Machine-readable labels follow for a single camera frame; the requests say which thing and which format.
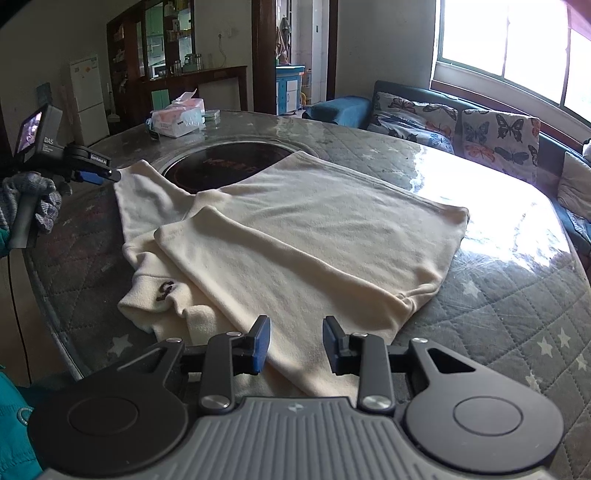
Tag black cable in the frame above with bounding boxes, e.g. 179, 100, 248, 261
6, 253, 34, 386

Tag person's left hand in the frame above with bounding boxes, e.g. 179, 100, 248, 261
0, 171, 63, 234

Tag large butterfly print cushion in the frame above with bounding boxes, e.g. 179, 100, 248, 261
462, 108, 541, 185

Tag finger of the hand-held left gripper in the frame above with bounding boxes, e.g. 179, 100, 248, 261
76, 154, 122, 185

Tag pink tissue pack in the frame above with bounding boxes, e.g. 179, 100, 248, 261
151, 91, 206, 138

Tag round black induction cooker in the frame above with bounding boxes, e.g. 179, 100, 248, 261
161, 142, 308, 195

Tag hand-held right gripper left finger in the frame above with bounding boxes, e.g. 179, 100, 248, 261
115, 315, 271, 415

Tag blue corner sofa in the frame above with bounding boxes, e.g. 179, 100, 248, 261
302, 80, 591, 259

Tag window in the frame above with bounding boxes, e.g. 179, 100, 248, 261
431, 0, 591, 121

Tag grey plain cushion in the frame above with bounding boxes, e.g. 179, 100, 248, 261
556, 151, 591, 208

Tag person's left forearm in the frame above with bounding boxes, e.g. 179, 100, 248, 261
0, 217, 14, 259

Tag dark wooden door frame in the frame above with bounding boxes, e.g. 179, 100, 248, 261
252, 0, 340, 116

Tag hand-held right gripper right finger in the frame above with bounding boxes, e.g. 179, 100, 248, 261
322, 315, 477, 412

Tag dark wooden cabinet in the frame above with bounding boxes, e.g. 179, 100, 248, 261
106, 0, 250, 134

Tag cream knit garment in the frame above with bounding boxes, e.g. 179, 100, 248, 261
113, 150, 471, 402

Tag blue toy cabinet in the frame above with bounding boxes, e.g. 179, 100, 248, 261
276, 65, 306, 116

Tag person's teal jacket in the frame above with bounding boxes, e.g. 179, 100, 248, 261
0, 364, 44, 480

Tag purple window blind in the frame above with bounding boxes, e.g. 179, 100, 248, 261
566, 0, 591, 40

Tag white refrigerator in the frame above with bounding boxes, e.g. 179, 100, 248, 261
69, 54, 112, 146

